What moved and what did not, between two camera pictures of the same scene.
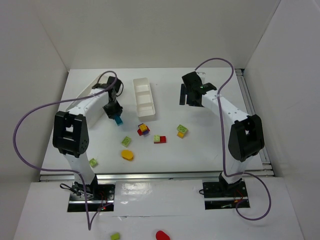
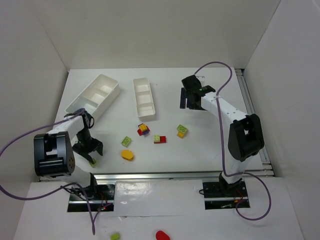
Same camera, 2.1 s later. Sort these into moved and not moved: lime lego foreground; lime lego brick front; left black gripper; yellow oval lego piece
Moved: left black gripper
Not moved: lime lego brick front; lime lego foreground; yellow oval lego piece
